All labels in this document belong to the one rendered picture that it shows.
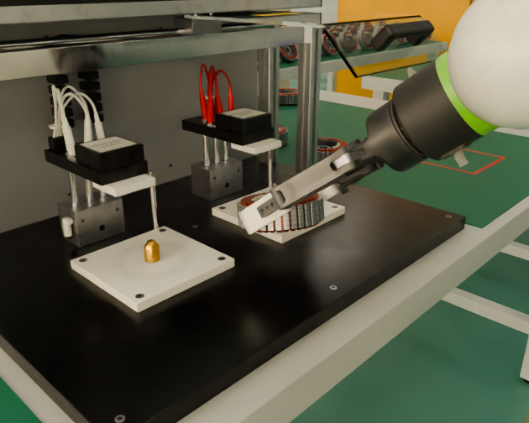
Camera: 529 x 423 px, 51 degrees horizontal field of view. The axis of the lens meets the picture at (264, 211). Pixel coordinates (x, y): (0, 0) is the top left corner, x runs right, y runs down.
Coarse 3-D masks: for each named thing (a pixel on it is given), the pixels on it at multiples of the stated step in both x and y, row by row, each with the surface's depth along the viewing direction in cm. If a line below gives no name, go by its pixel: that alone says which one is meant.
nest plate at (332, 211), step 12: (264, 192) 93; (228, 204) 89; (324, 204) 89; (336, 204) 89; (216, 216) 87; (228, 216) 85; (324, 216) 84; (336, 216) 86; (312, 228) 83; (276, 240) 79; (288, 240) 79
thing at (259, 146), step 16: (224, 112) 87; (240, 112) 87; (256, 112) 87; (192, 128) 91; (208, 128) 88; (224, 128) 86; (240, 128) 84; (256, 128) 85; (272, 128) 88; (208, 144) 92; (224, 144) 95; (240, 144) 84; (256, 144) 85; (272, 144) 86; (208, 160) 93
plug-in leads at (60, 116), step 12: (60, 96) 71; (72, 96) 72; (84, 96) 73; (60, 108) 73; (84, 108) 72; (60, 120) 75; (84, 120) 76; (96, 120) 74; (60, 132) 76; (84, 132) 73; (96, 132) 75; (60, 144) 76; (72, 144) 72; (72, 156) 73
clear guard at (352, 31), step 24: (288, 24) 71; (312, 24) 69; (336, 24) 69; (360, 24) 73; (384, 24) 76; (336, 48) 67; (360, 48) 70; (408, 48) 77; (432, 48) 81; (360, 72) 67
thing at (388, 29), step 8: (392, 24) 70; (400, 24) 71; (408, 24) 72; (416, 24) 73; (424, 24) 75; (384, 32) 70; (392, 32) 69; (400, 32) 70; (408, 32) 71; (416, 32) 73; (424, 32) 74; (376, 40) 71; (384, 40) 70; (392, 40) 70; (416, 40) 77; (376, 48) 71; (384, 48) 71
